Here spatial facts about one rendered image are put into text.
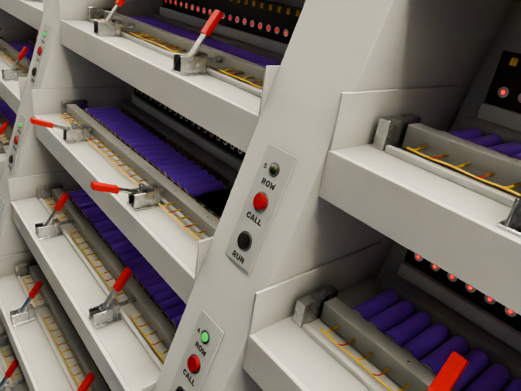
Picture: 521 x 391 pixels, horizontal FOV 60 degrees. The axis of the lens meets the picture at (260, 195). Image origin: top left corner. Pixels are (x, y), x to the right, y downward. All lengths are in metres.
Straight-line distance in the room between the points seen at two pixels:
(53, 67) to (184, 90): 0.47
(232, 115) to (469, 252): 0.28
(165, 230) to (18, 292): 0.57
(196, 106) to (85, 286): 0.38
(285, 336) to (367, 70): 0.26
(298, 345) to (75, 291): 0.44
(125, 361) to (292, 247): 0.33
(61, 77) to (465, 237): 0.84
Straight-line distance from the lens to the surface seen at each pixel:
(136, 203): 0.63
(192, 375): 0.52
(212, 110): 0.52
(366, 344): 0.45
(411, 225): 0.36
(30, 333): 1.00
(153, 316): 0.69
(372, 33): 0.40
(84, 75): 1.02
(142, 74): 0.67
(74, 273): 0.83
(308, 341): 0.46
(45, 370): 0.93
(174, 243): 0.56
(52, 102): 1.01
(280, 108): 0.44
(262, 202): 0.43
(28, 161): 1.04
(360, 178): 0.37
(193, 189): 0.66
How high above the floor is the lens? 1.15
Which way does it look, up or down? 13 degrees down
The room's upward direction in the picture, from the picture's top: 22 degrees clockwise
